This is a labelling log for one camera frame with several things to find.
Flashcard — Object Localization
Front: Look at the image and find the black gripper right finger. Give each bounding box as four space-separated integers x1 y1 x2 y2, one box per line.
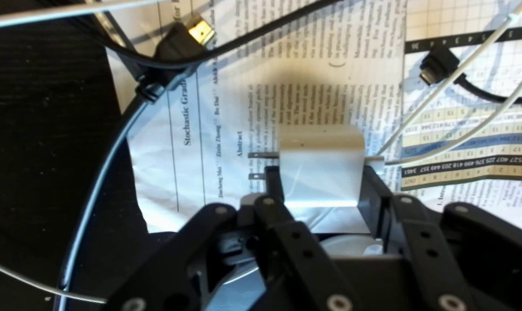
358 162 522 311

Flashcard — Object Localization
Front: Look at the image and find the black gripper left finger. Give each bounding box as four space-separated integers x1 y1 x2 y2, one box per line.
104 163 362 311

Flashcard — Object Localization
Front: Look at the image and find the white charger head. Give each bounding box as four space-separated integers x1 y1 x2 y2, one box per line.
248 122 386 210

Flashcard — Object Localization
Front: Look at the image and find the colourful chart paper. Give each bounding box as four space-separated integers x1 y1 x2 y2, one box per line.
398 0 522 232

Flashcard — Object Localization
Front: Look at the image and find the printed text paper sheet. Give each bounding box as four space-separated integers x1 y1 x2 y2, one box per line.
106 0 412 232

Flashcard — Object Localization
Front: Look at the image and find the thin white cable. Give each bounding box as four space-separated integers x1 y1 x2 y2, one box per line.
379 0 522 158
0 255 111 305

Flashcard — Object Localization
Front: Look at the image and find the black cable small plug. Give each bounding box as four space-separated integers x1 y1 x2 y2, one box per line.
419 48 522 106

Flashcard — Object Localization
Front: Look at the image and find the black cable gold connector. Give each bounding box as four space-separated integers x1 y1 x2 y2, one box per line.
52 15 220 311

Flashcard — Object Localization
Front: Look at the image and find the long black cable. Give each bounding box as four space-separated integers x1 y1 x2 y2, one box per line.
85 0 344 72

